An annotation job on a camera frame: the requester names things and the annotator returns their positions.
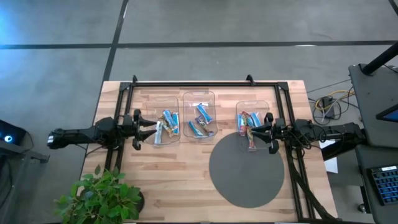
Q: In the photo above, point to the white paper sheet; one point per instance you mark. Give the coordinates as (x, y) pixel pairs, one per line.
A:
(332, 165)

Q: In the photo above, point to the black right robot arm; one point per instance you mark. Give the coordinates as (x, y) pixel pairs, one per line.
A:
(342, 132)

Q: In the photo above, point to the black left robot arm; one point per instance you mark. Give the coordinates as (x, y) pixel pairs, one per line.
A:
(77, 136)

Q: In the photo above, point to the black device with blue light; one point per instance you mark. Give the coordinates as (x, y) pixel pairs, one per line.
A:
(9, 133)

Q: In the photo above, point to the black power adapter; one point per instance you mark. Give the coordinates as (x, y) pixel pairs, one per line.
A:
(327, 102)

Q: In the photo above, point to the backlit keyboard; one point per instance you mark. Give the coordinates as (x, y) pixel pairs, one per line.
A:
(385, 185)

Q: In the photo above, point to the green leafy plant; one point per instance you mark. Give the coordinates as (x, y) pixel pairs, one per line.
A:
(99, 199)

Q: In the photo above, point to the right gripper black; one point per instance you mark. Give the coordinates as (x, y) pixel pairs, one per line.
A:
(283, 129)

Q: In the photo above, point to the black pole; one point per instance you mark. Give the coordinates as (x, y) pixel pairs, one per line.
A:
(381, 59)

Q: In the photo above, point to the black plant pot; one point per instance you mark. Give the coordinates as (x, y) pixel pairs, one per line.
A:
(141, 202)

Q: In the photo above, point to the round grey mat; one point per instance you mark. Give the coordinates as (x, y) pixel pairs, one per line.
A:
(245, 174)

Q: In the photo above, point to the tablet screen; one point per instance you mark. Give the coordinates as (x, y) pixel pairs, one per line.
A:
(390, 115)

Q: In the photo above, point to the grey side stand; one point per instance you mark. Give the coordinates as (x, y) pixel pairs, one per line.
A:
(25, 152)

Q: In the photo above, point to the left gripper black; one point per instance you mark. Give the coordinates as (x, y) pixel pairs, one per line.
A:
(126, 127)

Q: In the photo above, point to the grey desk top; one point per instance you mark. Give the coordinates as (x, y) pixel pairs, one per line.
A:
(373, 105)

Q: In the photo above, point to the dark lower desk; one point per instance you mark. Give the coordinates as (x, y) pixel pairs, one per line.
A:
(362, 161)

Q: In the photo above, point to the black aluminium frame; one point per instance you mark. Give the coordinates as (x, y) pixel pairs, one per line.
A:
(202, 84)

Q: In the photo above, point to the clear plastic bin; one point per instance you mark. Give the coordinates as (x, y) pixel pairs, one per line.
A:
(262, 107)
(152, 105)
(189, 102)

